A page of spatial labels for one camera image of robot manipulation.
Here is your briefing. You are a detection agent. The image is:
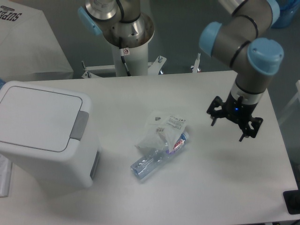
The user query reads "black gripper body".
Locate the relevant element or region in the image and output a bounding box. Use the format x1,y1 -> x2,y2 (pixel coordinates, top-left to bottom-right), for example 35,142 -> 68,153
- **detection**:
225,93 -> 258,125

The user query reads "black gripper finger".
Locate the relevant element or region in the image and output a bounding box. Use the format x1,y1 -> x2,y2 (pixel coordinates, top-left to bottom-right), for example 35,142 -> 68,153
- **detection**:
238,117 -> 263,142
207,96 -> 226,126

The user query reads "white push-top trash can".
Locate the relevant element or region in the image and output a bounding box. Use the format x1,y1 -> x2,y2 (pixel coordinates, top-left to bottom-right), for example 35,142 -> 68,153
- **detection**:
0,81 -> 101,188

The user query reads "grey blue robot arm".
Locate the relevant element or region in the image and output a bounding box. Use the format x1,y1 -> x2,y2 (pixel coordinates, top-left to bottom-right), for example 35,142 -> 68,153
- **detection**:
199,0 -> 284,138

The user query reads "metal clamp bolt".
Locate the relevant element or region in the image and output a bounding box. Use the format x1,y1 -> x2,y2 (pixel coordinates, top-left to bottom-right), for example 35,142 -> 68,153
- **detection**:
190,53 -> 201,73

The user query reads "crumpled clear plastic bag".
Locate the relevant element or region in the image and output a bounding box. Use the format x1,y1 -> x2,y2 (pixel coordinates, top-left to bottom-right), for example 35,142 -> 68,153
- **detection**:
135,111 -> 187,154

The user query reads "clear plastic water bottle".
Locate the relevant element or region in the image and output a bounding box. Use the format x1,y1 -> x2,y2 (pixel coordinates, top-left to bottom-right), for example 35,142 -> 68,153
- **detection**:
130,131 -> 189,180

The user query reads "black device at table edge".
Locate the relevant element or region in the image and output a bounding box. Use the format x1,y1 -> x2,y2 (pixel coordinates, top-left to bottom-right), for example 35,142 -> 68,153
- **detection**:
283,190 -> 300,215

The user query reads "blue water jug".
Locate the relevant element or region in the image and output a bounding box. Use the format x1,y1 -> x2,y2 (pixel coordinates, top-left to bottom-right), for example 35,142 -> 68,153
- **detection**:
271,0 -> 300,29

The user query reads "white cloth with lettering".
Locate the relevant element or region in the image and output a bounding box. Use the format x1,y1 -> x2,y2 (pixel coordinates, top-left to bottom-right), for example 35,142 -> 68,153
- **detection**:
0,0 -> 73,82

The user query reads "white metal base frame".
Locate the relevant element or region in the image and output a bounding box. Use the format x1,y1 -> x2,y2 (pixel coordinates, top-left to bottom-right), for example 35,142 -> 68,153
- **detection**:
81,55 -> 167,79

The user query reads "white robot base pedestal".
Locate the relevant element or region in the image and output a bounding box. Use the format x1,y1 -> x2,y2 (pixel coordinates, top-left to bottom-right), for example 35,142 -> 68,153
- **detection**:
77,0 -> 155,76

